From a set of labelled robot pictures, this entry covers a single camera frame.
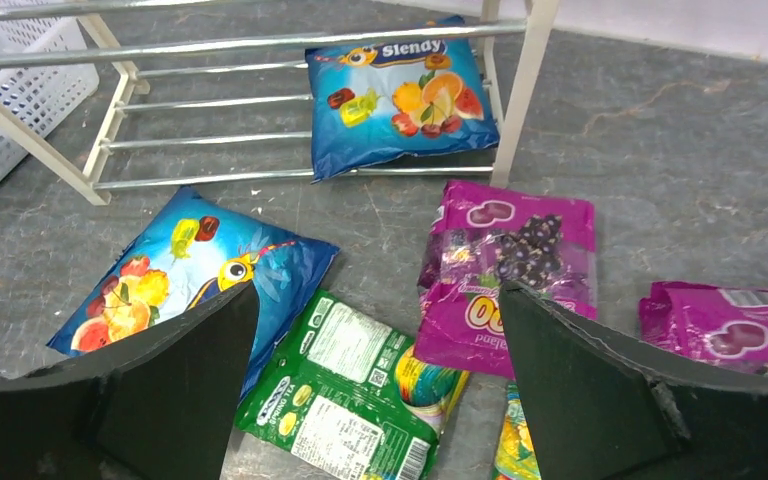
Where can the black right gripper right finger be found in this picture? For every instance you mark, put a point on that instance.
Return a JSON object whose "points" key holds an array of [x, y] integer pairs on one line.
{"points": [[604, 405]]}

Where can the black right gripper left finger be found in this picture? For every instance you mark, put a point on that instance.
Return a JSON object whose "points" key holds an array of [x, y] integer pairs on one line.
{"points": [[156, 405]]}

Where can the blue Slendy candy bag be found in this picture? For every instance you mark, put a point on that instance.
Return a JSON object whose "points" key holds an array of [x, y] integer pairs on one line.
{"points": [[375, 103], [192, 251]]}

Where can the purple grape candy bag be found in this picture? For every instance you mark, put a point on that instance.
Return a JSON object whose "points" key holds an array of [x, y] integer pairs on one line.
{"points": [[721, 326], [482, 238]]}

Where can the green yellow Fox's candy bag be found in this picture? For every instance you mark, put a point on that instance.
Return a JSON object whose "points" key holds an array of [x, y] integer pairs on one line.
{"points": [[515, 457]]}

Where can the cream metal shelf rack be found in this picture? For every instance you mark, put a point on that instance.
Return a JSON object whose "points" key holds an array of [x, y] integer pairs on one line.
{"points": [[511, 52]]}

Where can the white plastic basket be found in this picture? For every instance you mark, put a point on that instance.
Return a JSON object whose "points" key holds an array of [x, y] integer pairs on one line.
{"points": [[41, 97]]}

